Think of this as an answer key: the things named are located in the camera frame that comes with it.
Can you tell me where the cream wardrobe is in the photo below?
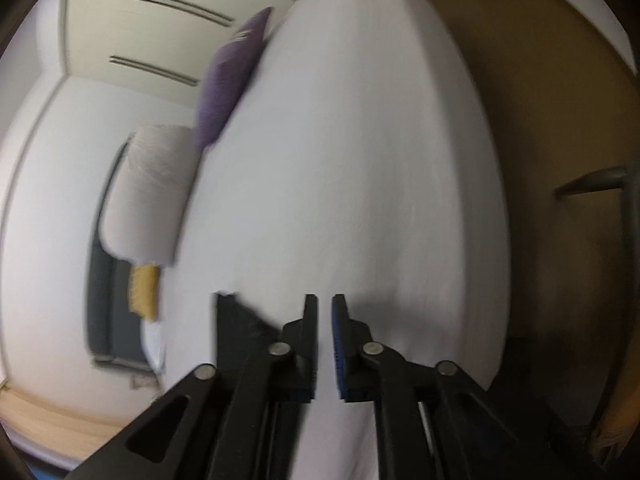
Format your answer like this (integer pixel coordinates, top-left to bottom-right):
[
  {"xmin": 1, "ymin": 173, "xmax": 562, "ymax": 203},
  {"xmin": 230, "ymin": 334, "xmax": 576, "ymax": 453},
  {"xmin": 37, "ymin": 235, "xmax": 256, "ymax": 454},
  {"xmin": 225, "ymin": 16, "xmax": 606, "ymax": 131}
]
[{"xmin": 62, "ymin": 0, "xmax": 328, "ymax": 107}]

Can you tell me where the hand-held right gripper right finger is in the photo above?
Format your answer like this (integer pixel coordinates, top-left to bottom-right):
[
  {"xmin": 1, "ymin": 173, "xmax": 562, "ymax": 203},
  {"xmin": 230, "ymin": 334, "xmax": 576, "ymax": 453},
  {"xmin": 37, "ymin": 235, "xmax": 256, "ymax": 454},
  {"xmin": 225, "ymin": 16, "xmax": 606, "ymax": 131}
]
[{"xmin": 331, "ymin": 293, "xmax": 598, "ymax": 480}]

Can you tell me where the grey headboard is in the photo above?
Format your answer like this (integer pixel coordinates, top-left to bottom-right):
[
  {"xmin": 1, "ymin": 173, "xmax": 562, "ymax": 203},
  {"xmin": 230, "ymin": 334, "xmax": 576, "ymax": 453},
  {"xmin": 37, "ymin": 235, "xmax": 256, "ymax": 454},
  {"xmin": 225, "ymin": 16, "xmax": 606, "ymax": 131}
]
[{"xmin": 87, "ymin": 139, "xmax": 167, "ymax": 374}]

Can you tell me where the large white pillow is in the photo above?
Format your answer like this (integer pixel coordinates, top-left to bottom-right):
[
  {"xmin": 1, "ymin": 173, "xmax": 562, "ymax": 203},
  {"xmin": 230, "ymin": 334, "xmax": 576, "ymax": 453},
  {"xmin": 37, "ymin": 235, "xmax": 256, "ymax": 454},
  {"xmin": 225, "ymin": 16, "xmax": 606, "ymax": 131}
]
[{"xmin": 102, "ymin": 124, "xmax": 199, "ymax": 266}]

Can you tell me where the white bed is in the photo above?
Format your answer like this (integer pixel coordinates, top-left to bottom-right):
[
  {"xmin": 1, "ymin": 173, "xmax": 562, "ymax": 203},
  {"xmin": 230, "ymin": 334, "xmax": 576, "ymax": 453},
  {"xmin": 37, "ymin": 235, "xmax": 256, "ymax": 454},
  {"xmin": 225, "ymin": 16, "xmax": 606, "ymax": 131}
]
[{"xmin": 159, "ymin": 0, "xmax": 512, "ymax": 480}]

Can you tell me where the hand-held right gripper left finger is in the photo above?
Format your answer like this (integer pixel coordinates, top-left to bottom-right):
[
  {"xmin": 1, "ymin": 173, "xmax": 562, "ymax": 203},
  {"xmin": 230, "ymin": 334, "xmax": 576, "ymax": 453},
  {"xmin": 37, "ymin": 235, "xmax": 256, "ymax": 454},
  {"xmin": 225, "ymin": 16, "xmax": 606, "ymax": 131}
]
[{"xmin": 62, "ymin": 294, "xmax": 319, "ymax": 480}]

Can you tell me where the yellow pillow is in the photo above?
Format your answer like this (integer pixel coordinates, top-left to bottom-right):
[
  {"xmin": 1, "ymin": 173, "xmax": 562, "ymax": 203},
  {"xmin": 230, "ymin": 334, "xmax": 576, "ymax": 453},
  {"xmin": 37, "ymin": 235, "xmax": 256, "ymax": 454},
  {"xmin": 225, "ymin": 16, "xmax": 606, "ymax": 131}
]
[{"xmin": 128, "ymin": 263, "xmax": 162, "ymax": 322}]

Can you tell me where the small white pillow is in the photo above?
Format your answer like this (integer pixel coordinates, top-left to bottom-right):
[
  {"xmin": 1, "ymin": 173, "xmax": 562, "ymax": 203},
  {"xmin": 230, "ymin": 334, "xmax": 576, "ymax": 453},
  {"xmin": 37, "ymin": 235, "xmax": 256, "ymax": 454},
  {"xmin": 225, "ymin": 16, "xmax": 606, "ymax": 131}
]
[{"xmin": 140, "ymin": 319, "xmax": 167, "ymax": 374}]

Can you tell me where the purple pillow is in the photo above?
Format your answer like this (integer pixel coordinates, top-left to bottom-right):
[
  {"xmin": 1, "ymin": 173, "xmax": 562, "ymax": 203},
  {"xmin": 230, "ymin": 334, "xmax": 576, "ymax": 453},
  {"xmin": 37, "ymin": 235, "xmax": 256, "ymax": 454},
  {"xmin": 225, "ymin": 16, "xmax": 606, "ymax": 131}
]
[{"xmin": 193, "ymin": 7, "xmax": 275, "ymax": 154}]

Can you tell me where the black bag with clear pocket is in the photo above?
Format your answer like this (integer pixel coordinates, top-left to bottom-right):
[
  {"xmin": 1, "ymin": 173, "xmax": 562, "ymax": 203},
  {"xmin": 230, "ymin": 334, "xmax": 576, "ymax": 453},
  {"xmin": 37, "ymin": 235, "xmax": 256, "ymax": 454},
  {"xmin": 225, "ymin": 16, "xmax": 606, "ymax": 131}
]
[{"xmin": 214, "ymin": 291, "xmax": 284, "ymax": 377}]

